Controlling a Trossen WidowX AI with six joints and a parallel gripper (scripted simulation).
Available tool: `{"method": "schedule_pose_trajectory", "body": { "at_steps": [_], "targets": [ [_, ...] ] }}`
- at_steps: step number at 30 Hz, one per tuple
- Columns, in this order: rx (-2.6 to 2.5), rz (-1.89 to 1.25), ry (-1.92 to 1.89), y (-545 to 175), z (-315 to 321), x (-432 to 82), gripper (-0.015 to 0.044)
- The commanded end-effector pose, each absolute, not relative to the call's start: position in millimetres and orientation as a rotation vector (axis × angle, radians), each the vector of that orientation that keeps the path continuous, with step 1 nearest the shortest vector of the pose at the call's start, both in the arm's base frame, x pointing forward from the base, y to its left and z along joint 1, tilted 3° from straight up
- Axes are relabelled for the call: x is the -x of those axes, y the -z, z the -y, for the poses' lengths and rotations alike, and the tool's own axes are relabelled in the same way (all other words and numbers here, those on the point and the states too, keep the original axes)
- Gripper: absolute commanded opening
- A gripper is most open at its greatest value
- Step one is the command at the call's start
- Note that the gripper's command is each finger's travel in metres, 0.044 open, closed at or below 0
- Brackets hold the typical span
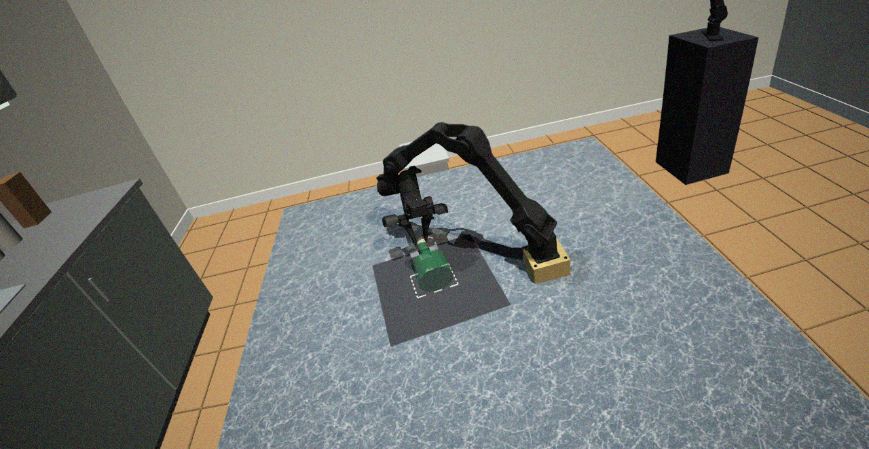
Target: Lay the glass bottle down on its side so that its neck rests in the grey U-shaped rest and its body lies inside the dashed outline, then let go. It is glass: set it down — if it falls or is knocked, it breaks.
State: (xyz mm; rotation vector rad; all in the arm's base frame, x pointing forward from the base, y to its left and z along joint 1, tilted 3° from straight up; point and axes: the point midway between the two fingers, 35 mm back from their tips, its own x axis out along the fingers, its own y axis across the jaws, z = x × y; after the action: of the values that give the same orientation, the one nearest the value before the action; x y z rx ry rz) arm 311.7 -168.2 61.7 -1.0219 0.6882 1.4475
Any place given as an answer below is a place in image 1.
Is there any green glass bottle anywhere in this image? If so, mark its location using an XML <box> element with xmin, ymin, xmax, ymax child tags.
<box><xmin>412</xmin><ymin>237</ymin><xmax>454</xmax><ymax>291</ymax></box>

